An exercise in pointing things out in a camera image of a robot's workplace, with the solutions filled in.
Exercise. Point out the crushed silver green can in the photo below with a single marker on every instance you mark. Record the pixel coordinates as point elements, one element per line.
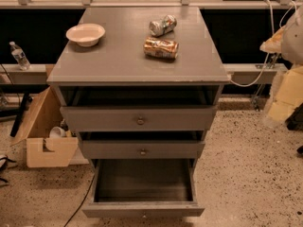
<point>163,26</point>

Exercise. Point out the clear plastic water bottle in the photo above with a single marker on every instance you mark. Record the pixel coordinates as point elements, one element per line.
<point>17,53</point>

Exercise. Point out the grey bottom drawer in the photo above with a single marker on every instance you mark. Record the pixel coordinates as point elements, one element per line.
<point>143,188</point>

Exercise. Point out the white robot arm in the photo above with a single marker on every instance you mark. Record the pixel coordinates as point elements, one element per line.
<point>286,93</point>

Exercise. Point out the grey middle drawer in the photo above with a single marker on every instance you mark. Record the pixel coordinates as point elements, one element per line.
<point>142,144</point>

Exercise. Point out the white cup in box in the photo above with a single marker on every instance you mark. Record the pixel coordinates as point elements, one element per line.
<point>57,132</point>

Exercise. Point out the open cardboard box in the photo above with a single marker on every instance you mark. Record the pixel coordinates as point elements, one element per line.
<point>41,117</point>

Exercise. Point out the grey top drawer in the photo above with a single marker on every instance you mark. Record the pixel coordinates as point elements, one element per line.
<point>160,108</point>

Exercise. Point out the grey drawer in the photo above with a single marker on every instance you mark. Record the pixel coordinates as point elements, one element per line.
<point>143,188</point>
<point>142,144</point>
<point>160,108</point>

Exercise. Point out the white bowl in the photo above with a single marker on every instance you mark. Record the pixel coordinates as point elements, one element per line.
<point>85,35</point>

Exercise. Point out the metal stand pole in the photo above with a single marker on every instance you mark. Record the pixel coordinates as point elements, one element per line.
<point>269,64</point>

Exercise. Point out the grey wooden drawer cabinet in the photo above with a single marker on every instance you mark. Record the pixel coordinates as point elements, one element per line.
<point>118,60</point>

